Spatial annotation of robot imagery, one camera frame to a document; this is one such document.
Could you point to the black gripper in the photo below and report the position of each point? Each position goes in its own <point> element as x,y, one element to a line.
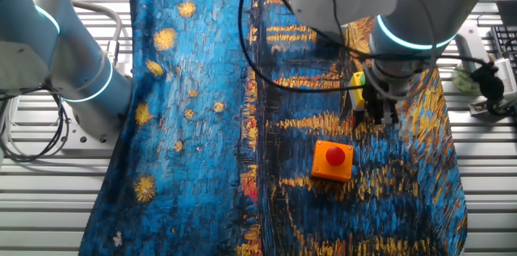
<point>377,100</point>

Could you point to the yellow box green mushroom button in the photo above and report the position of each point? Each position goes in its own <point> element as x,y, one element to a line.
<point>357,90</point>

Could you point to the orange box red button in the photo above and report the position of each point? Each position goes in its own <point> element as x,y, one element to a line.
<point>333,163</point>

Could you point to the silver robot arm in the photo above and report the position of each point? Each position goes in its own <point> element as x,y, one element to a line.
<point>81,66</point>

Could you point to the clear packing tape roll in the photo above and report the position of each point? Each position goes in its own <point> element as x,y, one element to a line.
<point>460,82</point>

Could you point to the small black hex key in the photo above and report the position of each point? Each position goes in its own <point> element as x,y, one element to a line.
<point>479,18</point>

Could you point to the black keyboard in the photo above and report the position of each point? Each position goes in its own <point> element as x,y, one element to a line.
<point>505,42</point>

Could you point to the black box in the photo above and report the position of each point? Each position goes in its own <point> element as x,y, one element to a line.
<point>507,13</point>

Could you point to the starry night painting tablecloth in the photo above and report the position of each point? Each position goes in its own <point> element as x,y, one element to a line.
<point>194,127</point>

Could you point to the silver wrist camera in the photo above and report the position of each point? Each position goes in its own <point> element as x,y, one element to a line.
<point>470,46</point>

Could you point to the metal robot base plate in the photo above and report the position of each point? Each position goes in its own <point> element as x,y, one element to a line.
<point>87,141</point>

